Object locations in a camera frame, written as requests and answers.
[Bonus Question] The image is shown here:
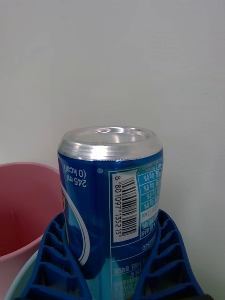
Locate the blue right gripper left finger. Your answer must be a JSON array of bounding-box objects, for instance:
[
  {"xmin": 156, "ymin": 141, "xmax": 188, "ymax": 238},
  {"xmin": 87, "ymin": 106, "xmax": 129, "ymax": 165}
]
[{"xmin": 20, "ymin": 212, "xmax": 93, "ymax": 300}]

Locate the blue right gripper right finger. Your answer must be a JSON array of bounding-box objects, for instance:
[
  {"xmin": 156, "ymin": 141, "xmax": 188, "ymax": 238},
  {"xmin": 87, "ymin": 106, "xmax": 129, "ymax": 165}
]
[{"xmin": 133, "ymin": 209, "xmax": 204, "ymax": 300}]

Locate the blue and white drink can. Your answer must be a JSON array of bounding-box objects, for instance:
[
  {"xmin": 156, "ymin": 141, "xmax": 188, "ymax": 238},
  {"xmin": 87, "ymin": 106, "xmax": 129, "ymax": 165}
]
[{"xmin": 57, "ymin": 126, "xmax": 164, "ymax": 300}]

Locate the pink plastic bin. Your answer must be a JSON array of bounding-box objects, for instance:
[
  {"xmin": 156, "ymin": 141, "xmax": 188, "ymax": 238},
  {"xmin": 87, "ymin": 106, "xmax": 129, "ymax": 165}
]
[{"xmin": 0, "ymin": 162, "xmax": 64, "ymax": 300}]

